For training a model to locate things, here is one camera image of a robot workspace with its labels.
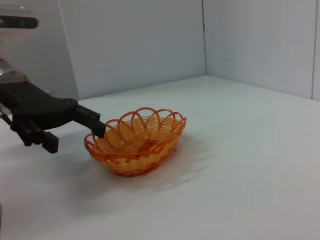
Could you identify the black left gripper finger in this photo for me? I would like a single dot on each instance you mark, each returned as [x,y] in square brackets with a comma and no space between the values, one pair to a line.
[93,122]
[48,142]

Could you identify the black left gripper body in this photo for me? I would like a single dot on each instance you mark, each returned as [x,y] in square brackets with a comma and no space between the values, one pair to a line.
[37,105]

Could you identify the orange woven plastic basket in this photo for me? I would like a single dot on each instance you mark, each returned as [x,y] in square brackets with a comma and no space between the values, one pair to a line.
[140,150]

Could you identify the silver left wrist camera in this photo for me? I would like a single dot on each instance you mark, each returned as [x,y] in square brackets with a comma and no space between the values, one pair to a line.
[17,23]

